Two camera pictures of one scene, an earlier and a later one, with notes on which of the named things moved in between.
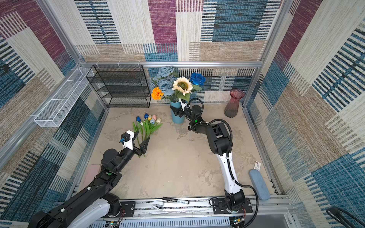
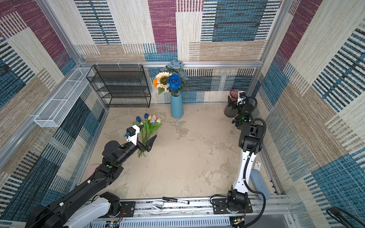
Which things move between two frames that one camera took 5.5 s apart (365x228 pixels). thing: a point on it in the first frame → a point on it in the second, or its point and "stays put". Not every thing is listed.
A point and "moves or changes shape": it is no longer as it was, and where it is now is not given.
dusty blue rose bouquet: (164, 80) → (175, 67)
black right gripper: (176, 111) → (234, 105)
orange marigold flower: (157, 93) → (155, 82)
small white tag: (257, 166) stays put
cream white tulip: (155, 128) stays put
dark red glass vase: (231, 109) stays put
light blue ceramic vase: (177, 118) moves or changes shape
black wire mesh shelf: (121, 86) stays put
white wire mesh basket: (57, 108) stays put
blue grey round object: (259, 185) stays put
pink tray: (94, 170) stays put
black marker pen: (173, 200) stays put
